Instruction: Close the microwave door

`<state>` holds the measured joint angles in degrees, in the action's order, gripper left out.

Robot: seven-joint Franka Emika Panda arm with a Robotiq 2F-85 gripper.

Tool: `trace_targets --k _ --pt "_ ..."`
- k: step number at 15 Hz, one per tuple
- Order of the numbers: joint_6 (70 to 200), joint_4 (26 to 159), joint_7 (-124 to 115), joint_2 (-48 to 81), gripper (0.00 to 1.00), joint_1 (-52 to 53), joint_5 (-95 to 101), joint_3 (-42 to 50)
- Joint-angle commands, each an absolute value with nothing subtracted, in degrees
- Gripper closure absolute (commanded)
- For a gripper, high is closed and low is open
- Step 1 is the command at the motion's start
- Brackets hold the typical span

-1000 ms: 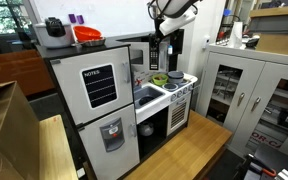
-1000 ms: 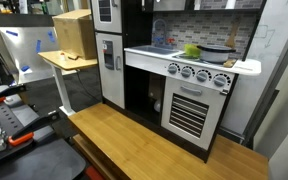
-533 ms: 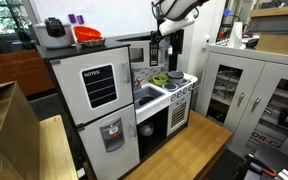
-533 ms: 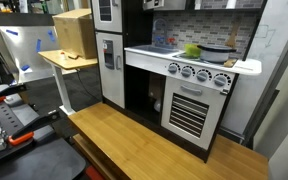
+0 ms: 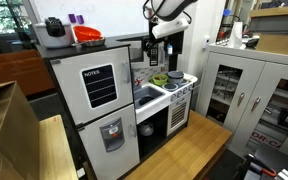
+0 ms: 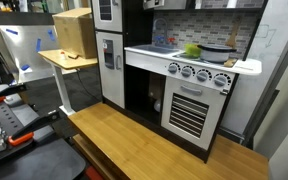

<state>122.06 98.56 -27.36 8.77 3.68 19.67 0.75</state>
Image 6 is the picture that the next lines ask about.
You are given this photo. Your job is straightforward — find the large whiteboard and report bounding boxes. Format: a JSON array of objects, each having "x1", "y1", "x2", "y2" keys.
[{"x1": 219, "y1": 0, "x2": 288, "y2": 135}]

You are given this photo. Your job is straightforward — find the wooden desk with white leg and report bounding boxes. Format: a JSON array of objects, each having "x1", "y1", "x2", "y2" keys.
[{"x1": 38, "y1": 49, "x2": 99, "y2": 117}]

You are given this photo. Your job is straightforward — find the small wooden piece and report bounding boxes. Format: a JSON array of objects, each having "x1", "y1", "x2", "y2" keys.
[{"x1": 223, "y1": 58, "x2": 239, "y2": 69}]

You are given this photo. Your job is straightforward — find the grey cooking pot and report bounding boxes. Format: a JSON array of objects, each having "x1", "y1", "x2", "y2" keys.
[{"x1": 196, "y1": 44, "x2": 238, "y2": 64}]

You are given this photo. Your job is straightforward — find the green toy vegetable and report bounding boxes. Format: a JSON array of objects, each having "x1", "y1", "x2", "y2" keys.
[{"x1": 184, "y1": 43, "x2": 203, "y2": 57}]

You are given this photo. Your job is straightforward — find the white toy oven door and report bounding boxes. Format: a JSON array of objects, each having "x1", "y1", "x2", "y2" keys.
[{"x1": 160, "y1": 76, "x2": 228, "y2": 151}]

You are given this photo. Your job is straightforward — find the large cardboard box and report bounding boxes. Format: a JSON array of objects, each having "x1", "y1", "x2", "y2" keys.
[{"x1": 52, "y1": 7, "x2": 99, "y2": 60}]

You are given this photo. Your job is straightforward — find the white fridge door with dispenser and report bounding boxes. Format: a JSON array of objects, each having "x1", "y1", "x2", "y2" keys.
[{"x1": 95, "y1": 31, "x2": 126, "y2": 110}]

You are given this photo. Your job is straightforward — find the black mat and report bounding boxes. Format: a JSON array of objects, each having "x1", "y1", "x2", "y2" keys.
[{"x1": 0, "y1": 137, "x2": 87, "y2": 180}]

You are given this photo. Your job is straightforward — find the white freezer door with chalkboard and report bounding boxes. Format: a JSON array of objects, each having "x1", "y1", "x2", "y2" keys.
[{"x1": 91, "y1": 0, "x2": 124, "y2": 34}]

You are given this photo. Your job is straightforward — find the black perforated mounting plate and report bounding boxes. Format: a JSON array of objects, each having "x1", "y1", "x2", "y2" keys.
[{"x1": 0, "y1": 99, "x2": 56, "y2": 168}]

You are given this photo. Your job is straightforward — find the wooden spatula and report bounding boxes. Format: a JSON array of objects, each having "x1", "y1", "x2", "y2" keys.
[{"x1": 225, "y1": 16, "x2": 243, "y2": 48}]

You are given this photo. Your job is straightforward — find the grey stove knob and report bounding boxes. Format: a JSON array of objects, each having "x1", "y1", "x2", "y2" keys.
[
  {"x1": 167, "y1": 62, "x2": 181, "y2": 75},
  {"x1": 180, "y1": 65, "x2": 196, "y2": 79},
  {"x1": 213, "y1": 72, "x2": 233, "y2": 88},
  {"x1": 196, "y1": 68, "x2": 214, "y2": 83}
]

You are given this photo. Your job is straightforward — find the grey toy faucet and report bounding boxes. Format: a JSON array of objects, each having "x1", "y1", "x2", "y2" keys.
[{"x1": 151, "y1": 17, "x2": 177, "y2": 46}]

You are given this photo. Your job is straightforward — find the metal panel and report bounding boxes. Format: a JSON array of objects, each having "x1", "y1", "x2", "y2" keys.
[{"x1": 0, "y1": 24, "x2": 79, "y2": 84}]

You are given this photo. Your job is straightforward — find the grey toy sink basin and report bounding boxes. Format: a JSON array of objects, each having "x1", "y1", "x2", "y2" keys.
[{"x1": 129, "y1": 44, "x2": 181, "y2": 56}]

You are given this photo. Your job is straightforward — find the toy play kitchen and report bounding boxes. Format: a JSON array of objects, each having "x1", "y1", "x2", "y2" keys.
[{"x1": 91, "y1": 0, "x2": 268, "y2": 164}]

